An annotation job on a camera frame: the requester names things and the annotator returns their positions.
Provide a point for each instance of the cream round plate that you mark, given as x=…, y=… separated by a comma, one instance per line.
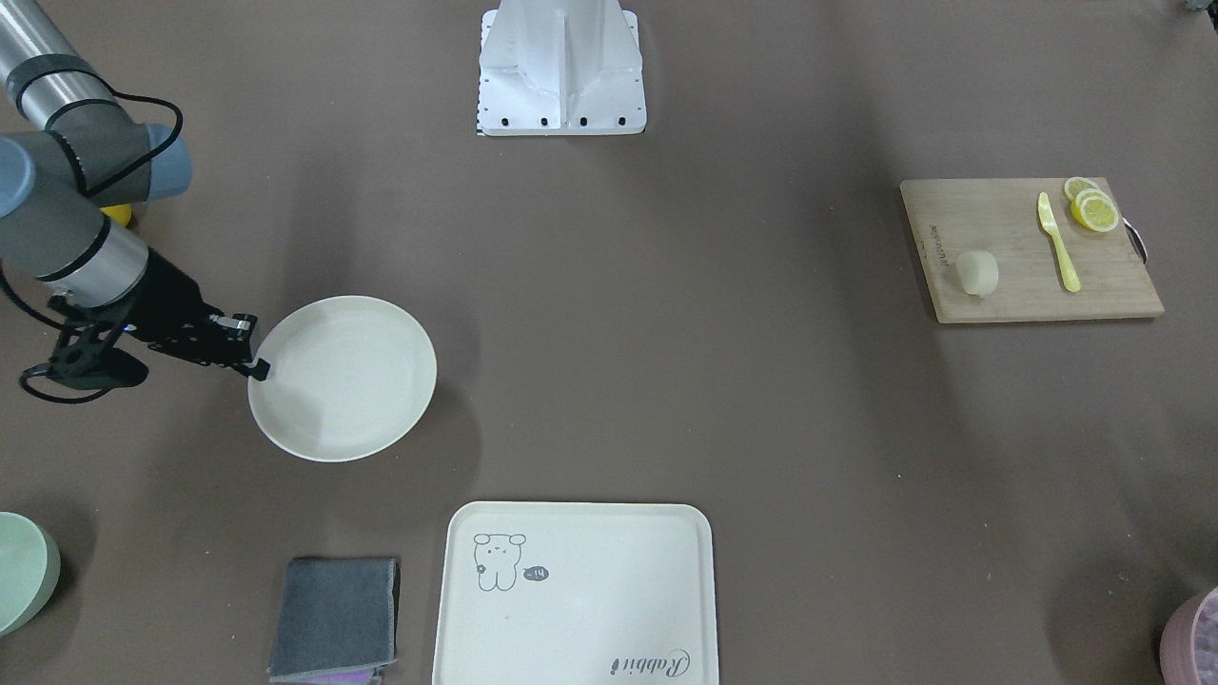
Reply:
x=348, y=376

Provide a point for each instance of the white steamed bun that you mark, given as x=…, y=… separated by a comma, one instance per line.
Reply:
x=977, y=272

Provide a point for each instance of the wooden cutting board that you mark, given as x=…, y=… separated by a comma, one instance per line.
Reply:
x=952, y=217

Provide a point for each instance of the white camera pillar base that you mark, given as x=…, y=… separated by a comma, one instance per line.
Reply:
x=560, y=68

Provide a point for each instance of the cream rectangular tray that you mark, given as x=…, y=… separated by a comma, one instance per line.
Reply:
x=577, y=593

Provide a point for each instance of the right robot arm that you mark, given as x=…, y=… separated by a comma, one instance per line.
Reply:
x=84, y=155

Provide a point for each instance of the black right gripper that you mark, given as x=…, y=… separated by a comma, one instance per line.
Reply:
x=169, y=302

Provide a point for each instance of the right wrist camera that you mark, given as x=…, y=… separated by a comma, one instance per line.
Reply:
x=85, y=356

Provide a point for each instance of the pink bowl with ice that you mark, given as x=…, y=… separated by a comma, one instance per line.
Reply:
x=1188, y=645

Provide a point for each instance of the green bowl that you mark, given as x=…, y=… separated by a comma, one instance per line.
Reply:
x=30, y=568

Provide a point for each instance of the grey folded cloth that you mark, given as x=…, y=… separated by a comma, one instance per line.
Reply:
x=337, y=621

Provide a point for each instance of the yellow plastic knife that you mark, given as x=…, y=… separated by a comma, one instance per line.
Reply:
x=1065, y=268

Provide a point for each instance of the lemon slices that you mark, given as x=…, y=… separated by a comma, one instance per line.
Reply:
x=1091, y=207

